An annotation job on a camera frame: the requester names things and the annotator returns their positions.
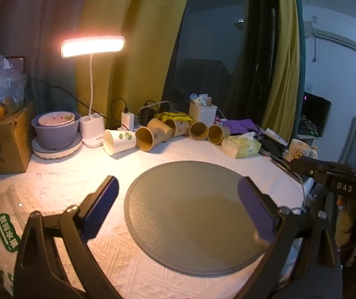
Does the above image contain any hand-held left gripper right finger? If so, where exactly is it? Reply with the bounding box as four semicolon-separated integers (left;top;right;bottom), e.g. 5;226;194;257
231;176;343;299

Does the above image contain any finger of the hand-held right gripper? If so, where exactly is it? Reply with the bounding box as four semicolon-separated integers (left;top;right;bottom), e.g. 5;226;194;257
290;156;334;181

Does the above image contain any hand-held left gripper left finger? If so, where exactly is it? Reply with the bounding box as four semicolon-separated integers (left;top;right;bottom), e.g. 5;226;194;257
12;175;120;299

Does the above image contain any white paper cup green print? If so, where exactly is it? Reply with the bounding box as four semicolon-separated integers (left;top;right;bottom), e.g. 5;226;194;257
103;129;137;156

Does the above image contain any large brown paper cup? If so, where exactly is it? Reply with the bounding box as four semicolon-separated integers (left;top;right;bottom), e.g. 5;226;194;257
135;117;174;152

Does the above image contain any white cartoon mug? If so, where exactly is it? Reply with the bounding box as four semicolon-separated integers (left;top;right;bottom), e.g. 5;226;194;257
282;138;319;163

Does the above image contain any white textured tablecloth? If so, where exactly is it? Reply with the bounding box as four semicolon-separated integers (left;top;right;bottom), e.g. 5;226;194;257
0;136;307;299

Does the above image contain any black wallet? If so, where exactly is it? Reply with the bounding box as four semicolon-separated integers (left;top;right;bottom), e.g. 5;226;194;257
260;137;284;157

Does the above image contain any white tube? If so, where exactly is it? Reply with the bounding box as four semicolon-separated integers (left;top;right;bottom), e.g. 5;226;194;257
264;127;289;147

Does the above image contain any black laptop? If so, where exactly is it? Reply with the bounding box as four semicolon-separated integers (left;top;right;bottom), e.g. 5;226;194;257
297;91;333;139

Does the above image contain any white plate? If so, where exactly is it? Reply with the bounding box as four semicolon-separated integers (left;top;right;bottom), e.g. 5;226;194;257
31;131;83;160

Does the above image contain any green tissue pack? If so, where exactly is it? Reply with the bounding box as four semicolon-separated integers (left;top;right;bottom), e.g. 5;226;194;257
221;132;263;159

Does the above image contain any round grey mat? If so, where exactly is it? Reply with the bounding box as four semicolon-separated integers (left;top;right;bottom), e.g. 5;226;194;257
124;161;283;278

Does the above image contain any purple cloth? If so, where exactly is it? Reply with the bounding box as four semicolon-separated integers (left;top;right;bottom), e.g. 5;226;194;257
222;119;264;136

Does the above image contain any purple bowl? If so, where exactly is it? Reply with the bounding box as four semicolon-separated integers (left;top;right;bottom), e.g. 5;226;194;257
31;111;82;150

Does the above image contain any white charger plug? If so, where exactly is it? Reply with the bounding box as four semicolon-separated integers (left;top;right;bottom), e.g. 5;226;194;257
121;111;135;131

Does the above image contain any pink and white bowl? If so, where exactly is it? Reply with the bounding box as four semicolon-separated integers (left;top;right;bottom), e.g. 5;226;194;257
38;112;76;128

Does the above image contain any narrow yellow curtain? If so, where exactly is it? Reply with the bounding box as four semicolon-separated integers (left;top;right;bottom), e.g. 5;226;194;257
260;0;307;138

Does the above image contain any black power adapter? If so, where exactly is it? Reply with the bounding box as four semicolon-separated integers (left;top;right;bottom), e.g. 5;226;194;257
139;107;157;127

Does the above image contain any fruit printed plastic bag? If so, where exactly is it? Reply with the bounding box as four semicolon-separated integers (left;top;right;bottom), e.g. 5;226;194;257
0;211;23;291

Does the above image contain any white woven basket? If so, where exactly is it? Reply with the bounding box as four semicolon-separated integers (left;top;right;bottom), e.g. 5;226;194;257
188;101;219;124

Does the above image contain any cardboard box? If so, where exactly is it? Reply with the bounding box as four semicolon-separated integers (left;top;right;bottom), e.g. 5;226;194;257
0;102;37;175

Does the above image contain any yellow snack packet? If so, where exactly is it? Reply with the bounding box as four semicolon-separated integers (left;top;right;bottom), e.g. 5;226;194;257
157;111;194;125

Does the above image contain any white air conditioner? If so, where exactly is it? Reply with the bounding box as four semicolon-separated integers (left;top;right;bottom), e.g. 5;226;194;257
302;20;356;52

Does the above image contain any dark glass window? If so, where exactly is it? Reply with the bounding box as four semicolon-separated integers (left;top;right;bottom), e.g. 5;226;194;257
162;0;279;126

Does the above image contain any white desk lamp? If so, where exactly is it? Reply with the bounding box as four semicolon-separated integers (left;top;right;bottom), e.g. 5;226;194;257
60;35;126;148

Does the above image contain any dark tablet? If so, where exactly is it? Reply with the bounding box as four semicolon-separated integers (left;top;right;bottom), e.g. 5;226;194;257
4;55;28;76

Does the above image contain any wide yellow curtain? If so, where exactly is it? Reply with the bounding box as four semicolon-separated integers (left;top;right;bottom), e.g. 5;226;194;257
75;0;195;126

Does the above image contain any grey curtain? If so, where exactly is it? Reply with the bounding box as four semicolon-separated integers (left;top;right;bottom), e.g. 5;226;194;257
0;0;89;116

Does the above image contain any white cable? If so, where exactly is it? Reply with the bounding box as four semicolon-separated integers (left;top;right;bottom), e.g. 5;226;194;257
271;157;308;214

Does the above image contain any black cable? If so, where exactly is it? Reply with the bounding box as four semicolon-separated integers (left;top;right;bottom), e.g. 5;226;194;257
28;77;129;123

